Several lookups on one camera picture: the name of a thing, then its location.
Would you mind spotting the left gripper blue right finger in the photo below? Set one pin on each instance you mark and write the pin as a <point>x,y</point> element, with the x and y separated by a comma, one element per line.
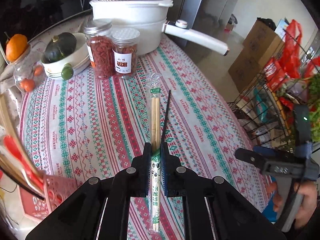
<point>212,208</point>

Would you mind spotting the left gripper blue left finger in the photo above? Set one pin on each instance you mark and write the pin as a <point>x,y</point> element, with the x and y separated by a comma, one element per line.
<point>99,209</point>

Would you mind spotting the pink perforated utensil holder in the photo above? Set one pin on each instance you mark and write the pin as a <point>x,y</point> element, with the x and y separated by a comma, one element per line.
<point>56,190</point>

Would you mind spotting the wooden chopstick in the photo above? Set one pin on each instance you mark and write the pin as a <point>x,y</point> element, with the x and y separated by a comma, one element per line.
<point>19,150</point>
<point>17,176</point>

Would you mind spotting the black chopstick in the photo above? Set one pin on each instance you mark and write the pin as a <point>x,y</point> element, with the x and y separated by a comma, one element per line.
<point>166,118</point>
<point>22,184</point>

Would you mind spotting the red plastic spoon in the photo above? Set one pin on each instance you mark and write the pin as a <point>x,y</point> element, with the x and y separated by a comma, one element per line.
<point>35,182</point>

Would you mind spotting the disposable chopsticks pair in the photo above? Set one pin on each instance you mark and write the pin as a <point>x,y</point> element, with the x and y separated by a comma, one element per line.
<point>154,103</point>

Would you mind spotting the person's right hand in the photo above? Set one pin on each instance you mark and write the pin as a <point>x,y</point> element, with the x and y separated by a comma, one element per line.
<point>309,191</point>

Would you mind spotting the green leafy vegetables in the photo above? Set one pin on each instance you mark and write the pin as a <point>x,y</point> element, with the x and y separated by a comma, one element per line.
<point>301,92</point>

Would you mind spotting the red plastic bag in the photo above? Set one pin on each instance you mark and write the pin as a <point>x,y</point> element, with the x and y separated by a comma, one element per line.
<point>293,62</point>

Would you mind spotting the patterned striped tablecloth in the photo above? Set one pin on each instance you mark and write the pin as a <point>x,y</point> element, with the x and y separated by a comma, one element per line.
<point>85,127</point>

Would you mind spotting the brown cardboard box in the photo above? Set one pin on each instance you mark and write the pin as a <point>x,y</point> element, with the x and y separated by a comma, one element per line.
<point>260,45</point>

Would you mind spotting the glass jar with tomatoes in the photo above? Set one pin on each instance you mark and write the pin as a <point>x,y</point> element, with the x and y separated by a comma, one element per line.
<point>29,70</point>

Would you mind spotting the white bowl with green knob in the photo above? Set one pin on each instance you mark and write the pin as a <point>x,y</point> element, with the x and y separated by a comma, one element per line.
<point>71,65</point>

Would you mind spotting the dark green squash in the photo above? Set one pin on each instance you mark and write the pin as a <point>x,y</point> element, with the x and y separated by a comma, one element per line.
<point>59,47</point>

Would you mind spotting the short jar labelled dried fruit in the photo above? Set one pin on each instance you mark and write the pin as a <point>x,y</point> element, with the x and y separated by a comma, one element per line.
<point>125,49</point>

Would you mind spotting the grey refrigerator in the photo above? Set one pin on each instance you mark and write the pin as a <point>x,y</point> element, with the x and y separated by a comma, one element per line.
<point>207,16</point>

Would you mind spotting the tall jar red goji berries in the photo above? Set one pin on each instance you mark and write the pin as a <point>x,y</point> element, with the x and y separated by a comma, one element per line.
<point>99,44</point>

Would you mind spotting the orange tangerine on jar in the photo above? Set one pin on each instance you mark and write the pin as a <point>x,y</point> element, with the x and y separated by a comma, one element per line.
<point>15,46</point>

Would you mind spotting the black microwave oven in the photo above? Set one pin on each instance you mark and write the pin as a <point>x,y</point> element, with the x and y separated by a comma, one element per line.
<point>31,17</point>

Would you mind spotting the black wire rack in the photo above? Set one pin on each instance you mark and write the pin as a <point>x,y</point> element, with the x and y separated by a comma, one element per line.
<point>262,116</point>

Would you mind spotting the white electric pot with handle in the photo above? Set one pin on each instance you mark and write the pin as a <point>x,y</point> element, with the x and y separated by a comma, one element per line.
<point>149,17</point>

